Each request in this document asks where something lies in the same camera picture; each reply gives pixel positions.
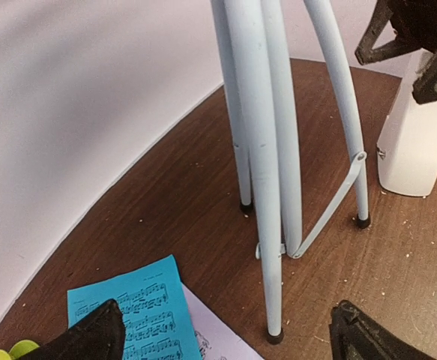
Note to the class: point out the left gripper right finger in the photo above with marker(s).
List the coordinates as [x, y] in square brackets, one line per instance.
[355, 335]

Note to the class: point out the blue sheet music page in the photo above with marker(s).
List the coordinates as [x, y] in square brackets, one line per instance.
[155, 312]

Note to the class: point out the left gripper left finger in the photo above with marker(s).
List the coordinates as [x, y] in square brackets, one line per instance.
[99, 335]

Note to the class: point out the lilac sheet music page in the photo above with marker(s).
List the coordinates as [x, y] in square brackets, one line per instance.
[216, 340]

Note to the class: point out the white metronome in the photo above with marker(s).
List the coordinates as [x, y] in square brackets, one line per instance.
[407, 145]

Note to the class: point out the white perforated music stand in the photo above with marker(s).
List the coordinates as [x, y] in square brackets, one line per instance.
[260, 100]

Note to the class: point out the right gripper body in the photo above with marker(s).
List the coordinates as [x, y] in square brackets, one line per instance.
[415, 21]

